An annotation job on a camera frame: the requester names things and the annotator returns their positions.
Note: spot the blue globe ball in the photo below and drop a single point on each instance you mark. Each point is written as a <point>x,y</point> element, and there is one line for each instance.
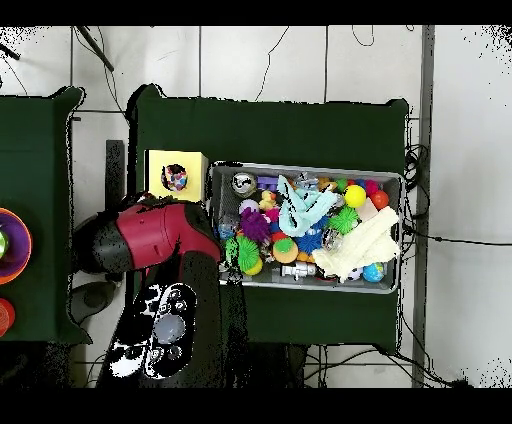
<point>374,272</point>

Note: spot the mint knitted cloth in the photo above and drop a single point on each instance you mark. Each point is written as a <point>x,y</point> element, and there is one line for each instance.
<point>300,212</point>

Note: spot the small green toy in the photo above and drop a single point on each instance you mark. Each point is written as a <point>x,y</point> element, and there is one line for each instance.
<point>2,243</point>

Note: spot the cream knitted cloth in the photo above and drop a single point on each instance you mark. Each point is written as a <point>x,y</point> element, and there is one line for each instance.
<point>360,244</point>

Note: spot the short black rod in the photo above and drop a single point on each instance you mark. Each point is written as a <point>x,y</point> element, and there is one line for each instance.
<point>10,52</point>

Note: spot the wooden three-hole box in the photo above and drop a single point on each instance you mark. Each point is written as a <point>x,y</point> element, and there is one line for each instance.
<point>196,160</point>

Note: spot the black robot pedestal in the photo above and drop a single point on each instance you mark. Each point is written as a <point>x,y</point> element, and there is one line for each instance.
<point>276,366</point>

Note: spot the dark green side-table cloth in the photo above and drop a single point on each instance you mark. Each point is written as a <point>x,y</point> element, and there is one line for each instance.
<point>32,180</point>

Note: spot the silver drink can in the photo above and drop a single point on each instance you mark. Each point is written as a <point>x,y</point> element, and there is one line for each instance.
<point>339,201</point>
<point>244,184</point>

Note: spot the green spiky ball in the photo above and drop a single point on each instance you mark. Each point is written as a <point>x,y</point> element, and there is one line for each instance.
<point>246,252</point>

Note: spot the yellow plush duck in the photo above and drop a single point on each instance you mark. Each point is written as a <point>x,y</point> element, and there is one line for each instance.
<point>267,200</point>

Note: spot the black panel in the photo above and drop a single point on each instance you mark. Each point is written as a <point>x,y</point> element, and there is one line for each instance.
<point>114,168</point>

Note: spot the yellow ball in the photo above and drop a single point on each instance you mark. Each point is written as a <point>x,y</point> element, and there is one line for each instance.
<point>354,196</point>

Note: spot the grey stand base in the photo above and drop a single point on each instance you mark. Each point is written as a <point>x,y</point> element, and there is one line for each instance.
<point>92,298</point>

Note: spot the white baseball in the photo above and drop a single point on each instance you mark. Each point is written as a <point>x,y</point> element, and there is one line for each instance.
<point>248,206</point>

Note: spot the dark green table cloth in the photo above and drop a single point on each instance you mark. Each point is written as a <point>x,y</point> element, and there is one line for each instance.
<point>280,132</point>

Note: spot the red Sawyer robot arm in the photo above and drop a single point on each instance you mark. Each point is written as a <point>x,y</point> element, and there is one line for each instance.
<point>160,236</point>

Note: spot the red round bowl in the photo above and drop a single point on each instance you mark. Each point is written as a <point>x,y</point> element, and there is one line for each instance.
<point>4,316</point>

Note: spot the round plastic bowl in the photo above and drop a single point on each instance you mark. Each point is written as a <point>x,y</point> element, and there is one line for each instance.
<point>16,248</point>

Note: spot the long black rod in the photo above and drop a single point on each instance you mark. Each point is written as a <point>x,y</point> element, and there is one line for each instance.
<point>96,49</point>

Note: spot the large colourful patterned cloth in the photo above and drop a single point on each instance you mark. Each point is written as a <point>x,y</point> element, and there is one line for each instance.
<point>176,178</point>

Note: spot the silver mesh bin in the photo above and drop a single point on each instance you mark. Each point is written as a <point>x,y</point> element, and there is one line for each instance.
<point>226,188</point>

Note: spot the purple spiky toy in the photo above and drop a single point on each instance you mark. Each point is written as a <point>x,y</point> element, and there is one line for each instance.
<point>254,226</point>

